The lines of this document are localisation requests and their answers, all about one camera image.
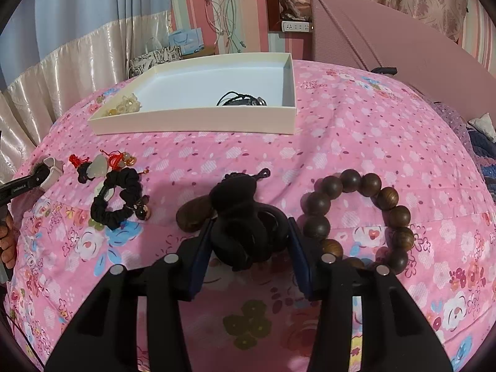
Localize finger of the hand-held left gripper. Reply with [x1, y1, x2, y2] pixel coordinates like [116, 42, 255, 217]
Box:
[0, 164, 52, 207]

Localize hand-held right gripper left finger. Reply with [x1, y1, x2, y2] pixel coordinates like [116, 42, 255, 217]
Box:
[44, 217, 215, 372]

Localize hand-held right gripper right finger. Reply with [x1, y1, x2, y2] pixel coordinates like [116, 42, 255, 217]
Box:
[288, 217, 453, 372]

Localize brown wooden bead bracelet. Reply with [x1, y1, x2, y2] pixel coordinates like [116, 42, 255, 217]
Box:
[301, 168, 414, 280]

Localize white bangle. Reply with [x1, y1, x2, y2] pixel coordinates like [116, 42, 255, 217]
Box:
[39, 157, 65, 193]

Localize brown wooden oval pendant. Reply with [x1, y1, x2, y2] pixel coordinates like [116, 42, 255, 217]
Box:
[176, 196, 215, 234]

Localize black fuzzy hair clip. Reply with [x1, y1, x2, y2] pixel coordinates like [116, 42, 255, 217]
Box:
[208, 168, 289, 272]

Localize jade pendant with red knots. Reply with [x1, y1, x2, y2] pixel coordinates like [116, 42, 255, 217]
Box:
[68, 150, 137, 185]

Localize black scrunchie with beads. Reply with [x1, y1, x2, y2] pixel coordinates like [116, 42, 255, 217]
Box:
[90, 170, 153, 230]

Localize white shallow box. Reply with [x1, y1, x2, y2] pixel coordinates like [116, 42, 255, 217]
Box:
[88, 52, 298, 136]

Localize person's left hand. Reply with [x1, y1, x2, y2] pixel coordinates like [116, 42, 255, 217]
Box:
[0, 217, 17, 276]

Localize pink floral bedsheet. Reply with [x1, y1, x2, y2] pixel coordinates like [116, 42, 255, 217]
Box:
[8, 58, 496, 372]

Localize blue and cream curtain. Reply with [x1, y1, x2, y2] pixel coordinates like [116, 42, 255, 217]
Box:
[0, 0, 173, 181]

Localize black and white floral bag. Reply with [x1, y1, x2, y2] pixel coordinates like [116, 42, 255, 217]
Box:
[129, 46, 183, 79]

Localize purple blanket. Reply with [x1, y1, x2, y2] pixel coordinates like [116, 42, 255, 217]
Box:
[429, 100, 496, 206]

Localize light blue gift bag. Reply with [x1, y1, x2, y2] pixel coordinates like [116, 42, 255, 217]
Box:
[169, 28, 203, 55]

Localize white pillow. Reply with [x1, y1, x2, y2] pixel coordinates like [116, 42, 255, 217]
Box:
[467, 112, 496, 141]

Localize white power strip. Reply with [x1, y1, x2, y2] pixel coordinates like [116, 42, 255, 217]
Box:
[281, 20, 311, 33]

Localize pink headboard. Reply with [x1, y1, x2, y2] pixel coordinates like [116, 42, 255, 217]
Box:
[311, 0, 496, 83]

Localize black cord bracelet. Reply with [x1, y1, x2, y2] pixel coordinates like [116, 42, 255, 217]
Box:
[216, 91, 269, 108]

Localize hanging white cables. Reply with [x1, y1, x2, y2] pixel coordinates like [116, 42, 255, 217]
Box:
[205, 0, 249, 53]

